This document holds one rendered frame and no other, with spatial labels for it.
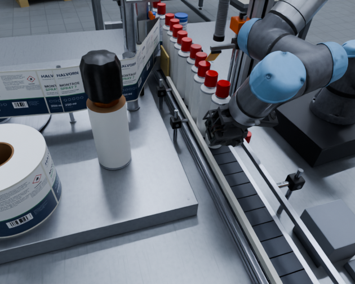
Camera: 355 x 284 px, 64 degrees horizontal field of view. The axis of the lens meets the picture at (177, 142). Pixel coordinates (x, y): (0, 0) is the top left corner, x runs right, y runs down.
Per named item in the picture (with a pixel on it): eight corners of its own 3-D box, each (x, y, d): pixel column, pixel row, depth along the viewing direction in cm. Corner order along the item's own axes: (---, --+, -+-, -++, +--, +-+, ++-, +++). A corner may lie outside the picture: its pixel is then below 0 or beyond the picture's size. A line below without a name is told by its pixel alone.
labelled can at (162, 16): (154, 52, 124) (153, 1, 110) (165, 50, 125) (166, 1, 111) (156, 57, 121) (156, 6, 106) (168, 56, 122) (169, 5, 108)
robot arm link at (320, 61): (309, 26, 55) (263, 41, 52) (360, 48, 48) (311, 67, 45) (299, 63, 61) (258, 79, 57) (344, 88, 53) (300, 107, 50)
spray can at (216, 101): (203, 138, 85) (211, 77, 71) (220, 137, 85) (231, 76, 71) (205, 150, 81) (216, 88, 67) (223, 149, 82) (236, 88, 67)
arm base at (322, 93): (300, 102, 97) (310, 76, 90) (333, 95, 101) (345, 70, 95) (333, 129, 86) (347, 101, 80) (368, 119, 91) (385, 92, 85)
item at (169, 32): (164, 70, 113) (165, 17, 99) (177, 69, 114) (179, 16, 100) (168, 77, 109) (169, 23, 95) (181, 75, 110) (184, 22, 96)
